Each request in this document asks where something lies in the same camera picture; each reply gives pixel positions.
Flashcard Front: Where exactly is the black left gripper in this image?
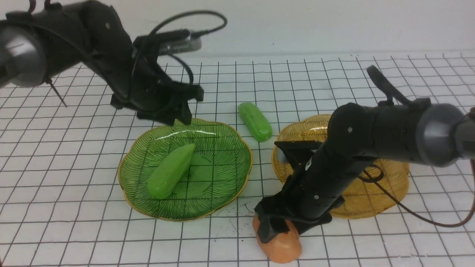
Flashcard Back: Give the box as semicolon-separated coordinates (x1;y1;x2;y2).
111;56;204;126

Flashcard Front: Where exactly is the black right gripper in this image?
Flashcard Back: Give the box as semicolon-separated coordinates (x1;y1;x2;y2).
255;141;343;244

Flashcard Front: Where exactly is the orange toy potato front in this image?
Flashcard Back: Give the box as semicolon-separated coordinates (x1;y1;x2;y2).
256;220;302;264

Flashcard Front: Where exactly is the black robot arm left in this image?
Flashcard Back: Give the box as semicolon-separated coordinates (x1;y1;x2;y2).
1;0;204;125

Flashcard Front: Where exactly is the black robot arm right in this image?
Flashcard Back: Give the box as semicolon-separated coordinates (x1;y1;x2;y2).
255;101;474;244

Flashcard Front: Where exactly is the green glass plate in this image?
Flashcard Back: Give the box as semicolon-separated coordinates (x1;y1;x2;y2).
118;119;253;221

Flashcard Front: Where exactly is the amber glass plate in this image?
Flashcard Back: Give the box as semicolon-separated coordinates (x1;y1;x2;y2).
276;114;410;219

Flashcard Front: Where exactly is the small green toy cucumber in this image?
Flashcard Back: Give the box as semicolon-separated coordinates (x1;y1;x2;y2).
237;102;273;142

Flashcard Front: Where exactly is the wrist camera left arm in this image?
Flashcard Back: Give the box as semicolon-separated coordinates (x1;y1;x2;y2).
133;29;202;56

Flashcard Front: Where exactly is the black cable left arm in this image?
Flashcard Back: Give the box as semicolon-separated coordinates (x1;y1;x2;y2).
130;10;228;93

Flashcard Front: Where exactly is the brown cable right arm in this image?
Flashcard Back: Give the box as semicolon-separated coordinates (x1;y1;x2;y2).
358;108;475;228

